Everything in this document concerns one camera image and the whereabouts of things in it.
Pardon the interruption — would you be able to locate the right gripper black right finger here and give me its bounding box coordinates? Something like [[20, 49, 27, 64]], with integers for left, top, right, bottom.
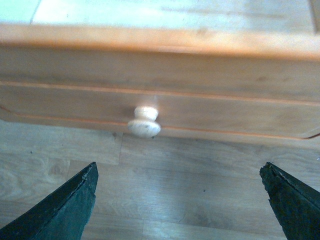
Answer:
[[259, 162, 320, 240]]

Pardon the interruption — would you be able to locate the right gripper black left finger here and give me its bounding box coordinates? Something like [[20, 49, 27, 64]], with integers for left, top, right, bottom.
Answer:
[[0, 162, 98, 240]]

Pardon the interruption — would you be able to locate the wooden drawer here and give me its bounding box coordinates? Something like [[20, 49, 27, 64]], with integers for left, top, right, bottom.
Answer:
[[0, 0, 320, 148]]

